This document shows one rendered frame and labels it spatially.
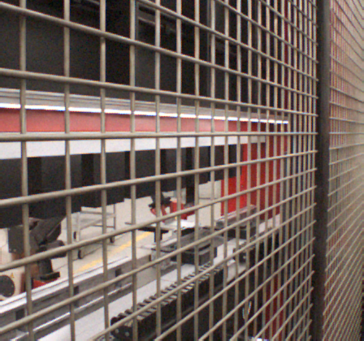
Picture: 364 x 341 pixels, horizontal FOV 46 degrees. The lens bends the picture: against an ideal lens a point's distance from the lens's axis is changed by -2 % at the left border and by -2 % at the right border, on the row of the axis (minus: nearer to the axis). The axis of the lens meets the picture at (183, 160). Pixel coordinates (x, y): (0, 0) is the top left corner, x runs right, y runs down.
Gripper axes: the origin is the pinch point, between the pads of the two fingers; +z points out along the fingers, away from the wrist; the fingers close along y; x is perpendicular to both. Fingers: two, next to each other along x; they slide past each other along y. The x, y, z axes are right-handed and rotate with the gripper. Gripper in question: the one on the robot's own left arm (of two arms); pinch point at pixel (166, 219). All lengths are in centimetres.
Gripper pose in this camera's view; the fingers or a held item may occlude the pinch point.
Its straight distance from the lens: 194.8
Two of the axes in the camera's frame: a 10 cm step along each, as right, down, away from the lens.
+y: 4.9, -0.7, 8.7
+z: 4.0, 9.0, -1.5
